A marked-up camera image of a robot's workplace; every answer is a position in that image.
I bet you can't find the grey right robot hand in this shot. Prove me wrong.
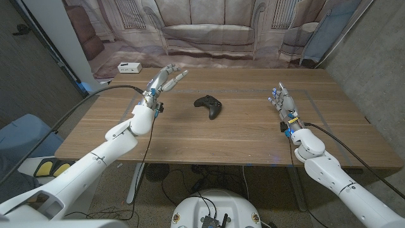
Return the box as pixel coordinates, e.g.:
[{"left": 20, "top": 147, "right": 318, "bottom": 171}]
[{"left": 267, "top": 81, "right": 304, "bottom": 130}]

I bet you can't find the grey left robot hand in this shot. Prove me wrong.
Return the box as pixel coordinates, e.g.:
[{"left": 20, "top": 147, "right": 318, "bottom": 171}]
[{"left": 142, "top": 63, "right": 190, "bottom": 108}]

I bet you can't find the black game controller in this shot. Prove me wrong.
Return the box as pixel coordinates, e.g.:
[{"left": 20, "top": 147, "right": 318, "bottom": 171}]
[{"left": 194, "top": 94, "right": 223, "bottom": 120}]

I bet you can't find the white robot shoulder cover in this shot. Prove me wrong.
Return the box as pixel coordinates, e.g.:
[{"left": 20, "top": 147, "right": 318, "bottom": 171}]
[{"left": 0, "top": 219, "right": 129, "bottom": 228}]

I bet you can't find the white power outlet box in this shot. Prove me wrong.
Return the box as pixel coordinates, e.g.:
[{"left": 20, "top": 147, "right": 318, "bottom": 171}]
[{"left": 117, "top": 62, "right": 143, "bottom": 74}]

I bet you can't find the printed sofa room backdrop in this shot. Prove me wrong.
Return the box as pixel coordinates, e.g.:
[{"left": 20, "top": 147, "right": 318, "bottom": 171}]
[{"left": 62, "top": 0, "right": 365, "bottom": 80}]

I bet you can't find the grey table leg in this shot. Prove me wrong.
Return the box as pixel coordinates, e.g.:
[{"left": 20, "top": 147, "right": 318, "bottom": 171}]
[{"left": 286, "top": 166, "right": 308, "bottom": 212}]

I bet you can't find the round black floor fan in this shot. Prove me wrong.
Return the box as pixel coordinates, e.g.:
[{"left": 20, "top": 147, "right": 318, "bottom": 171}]
[{"left": 145, "top": 163, "right": 170, "bottom": 183}]

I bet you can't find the white backdrop stand pole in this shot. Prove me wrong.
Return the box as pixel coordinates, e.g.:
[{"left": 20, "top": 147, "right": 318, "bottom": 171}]
[{"left": 314, "top": 0, "right": 376, "bottom": 69}]

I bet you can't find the white table leg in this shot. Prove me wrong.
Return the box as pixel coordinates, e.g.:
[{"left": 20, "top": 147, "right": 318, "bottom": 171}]
[{"left": 125, "top": 162, "right": 146, "bottom": 205}]

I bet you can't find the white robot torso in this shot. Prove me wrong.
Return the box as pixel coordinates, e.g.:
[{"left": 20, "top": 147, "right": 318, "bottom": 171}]
[{"left": 170, "top": 189, "right": 263, "bottom": 228}]

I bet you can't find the black yellow foot pedal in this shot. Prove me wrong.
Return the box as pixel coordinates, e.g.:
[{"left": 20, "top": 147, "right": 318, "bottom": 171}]
[{"left": 33, "top": 159, "right": 77, "bottom": 178}]

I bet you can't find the black computer board with antenna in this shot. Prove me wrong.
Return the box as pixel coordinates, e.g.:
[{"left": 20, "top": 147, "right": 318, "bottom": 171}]
[{"left": 200, "top": 213, "right": 228, "bottom": 228}]

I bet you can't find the blue grey chair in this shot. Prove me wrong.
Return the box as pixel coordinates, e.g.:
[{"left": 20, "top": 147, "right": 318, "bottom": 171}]
[{"left": 0, "top": 113, "right": 64, "bottom": 165}]

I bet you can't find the person leg in jeans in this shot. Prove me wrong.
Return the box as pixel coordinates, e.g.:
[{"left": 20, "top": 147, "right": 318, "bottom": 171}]
[{"left": 0, "top": 155, "right": 42, "bottom": 205}]

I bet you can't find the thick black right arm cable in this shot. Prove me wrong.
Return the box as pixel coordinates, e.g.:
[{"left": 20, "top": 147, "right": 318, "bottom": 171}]
[{"left": 302, "top": 122, "right": 405, "bottom": 201}]

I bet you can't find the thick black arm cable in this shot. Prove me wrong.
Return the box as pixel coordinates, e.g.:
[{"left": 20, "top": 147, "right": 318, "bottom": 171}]
[
  {"left": 0, "top": 84, "right": 146, "bottom": 186},
  {"left": 302, "top": 122, "right": 405, "bottom": 201}
]

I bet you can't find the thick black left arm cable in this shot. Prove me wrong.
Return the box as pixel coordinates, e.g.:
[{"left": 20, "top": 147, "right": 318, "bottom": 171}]
[{"left": 0, "top": 84, "right": 146, "bottom": 186}]

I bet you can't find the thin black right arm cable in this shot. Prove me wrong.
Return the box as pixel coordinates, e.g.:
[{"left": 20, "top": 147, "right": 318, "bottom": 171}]
[{"left": 287, "top": 135, "right": 330, "bottom": 228}]

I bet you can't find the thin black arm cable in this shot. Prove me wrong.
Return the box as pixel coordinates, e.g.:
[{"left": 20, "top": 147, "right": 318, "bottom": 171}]
[
  {"left": 287, "top": 135, "right": 330, "bottom": 228},
  {"left": 63, "top": 113, "right": 158, "bottom": 221}
]

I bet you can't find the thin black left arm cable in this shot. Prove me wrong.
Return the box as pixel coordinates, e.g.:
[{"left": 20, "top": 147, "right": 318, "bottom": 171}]
[{"left": 63, "top": 113, "right": 158, "bottom": 221}]

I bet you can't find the black floor cable tangle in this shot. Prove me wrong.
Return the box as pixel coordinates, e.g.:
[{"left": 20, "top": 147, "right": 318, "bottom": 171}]
[{"left": 160, "top": 164, "right": 251, "bottom": 206}]

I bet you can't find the white wall panel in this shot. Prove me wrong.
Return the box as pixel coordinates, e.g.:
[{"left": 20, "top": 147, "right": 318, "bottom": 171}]
[{"left": 22, "top": 0, "right": 108, "bottom": 96}]

